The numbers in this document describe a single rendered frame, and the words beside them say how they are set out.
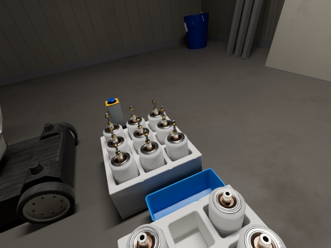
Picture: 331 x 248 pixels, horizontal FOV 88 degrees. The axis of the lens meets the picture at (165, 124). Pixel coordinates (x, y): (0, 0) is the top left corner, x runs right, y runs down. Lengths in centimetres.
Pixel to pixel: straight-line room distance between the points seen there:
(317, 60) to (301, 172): 127
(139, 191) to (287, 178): 66
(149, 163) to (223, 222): 32
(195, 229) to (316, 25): 190
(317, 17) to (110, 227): 214
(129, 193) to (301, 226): 63
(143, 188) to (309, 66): 183
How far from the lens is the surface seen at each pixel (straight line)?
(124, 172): 68
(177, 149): 70
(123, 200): 74
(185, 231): 68
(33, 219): 96
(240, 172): 93
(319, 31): 210
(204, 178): 80
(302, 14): 221
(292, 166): 103
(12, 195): 97
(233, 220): 53
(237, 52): 272
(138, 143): 77
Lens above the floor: 70
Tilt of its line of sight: 34 degrees down
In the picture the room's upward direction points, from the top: 10 degrees counter-clockwise
